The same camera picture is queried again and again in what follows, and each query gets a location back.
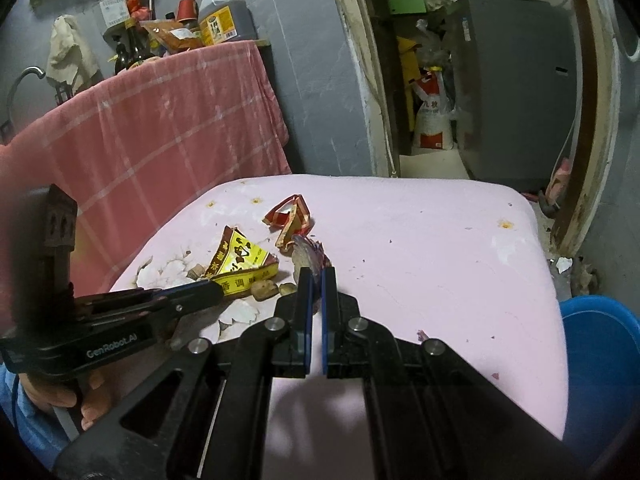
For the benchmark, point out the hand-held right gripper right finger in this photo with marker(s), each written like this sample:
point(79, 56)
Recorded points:
point(328, 300)

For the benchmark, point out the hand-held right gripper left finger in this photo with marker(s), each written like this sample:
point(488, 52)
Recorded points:
point(306, 300)

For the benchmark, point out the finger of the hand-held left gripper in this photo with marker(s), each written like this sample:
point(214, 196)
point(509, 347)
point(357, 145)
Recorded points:
point(150, 294)
point(190, 304)

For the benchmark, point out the silver red wrapper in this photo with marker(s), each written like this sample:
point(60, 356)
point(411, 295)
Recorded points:
point(310, 255)

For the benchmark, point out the yellow red seasoning packet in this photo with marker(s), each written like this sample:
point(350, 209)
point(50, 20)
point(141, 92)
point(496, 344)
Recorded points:
point(240, 260)

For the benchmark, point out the blue plastic basin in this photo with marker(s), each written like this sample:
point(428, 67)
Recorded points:
point(600, 360)

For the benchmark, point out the person's left forearm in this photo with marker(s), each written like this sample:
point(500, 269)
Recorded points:
point(25, 430)

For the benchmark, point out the person's left hand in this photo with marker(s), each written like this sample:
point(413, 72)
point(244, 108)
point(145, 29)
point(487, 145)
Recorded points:
point(97, 395)

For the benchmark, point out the brown nut shell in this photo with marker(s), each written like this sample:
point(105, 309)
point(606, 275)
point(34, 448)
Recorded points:
point(264, 290)
point(196, 272)
point(287, 289)

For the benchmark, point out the red gold torn wrapper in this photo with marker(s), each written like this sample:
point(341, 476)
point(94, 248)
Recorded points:
point(290, 215)

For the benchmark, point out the pink quilted blanket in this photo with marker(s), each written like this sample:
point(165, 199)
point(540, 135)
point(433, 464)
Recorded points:
point(425, 260)

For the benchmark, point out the pink checked cloth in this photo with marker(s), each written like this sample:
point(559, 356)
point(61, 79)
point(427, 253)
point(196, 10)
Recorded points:
point(150, 135)

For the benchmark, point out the white red rice bag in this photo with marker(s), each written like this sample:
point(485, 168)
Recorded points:
point(434, 120)

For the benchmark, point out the white paper scrap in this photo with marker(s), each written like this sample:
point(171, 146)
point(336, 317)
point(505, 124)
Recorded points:
point(563, 265)

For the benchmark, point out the dark sauce bottle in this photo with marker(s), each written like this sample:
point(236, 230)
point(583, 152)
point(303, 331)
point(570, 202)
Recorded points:
point(132, 50)

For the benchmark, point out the beige hanging towel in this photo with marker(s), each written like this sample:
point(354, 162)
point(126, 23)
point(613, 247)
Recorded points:
point(72, 55)

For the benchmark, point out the metal faucet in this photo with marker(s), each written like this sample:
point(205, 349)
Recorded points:
point(22, 74)

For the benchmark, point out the pink red cloth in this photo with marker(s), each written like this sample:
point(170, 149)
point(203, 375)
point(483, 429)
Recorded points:
point(557, 180)

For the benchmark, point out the yellow bag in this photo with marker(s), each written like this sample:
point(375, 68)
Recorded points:
point(407, 52)

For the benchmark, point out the grey washing machine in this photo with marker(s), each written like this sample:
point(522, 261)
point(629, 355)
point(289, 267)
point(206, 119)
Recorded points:
point(510, 90)

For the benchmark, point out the large cooking oil jug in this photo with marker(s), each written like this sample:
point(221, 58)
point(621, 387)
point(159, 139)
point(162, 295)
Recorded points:
point(225, 17)

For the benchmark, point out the red cup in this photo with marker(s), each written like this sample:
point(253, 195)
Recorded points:
point(188, 10)

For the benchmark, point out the red plastic bag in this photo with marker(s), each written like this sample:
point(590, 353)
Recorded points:
point(137, 7)

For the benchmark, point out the green box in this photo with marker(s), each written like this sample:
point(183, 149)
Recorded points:
point(407, 3)

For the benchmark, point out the wooden door frame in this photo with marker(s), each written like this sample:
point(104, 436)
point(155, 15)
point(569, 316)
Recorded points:
point(595, 110)

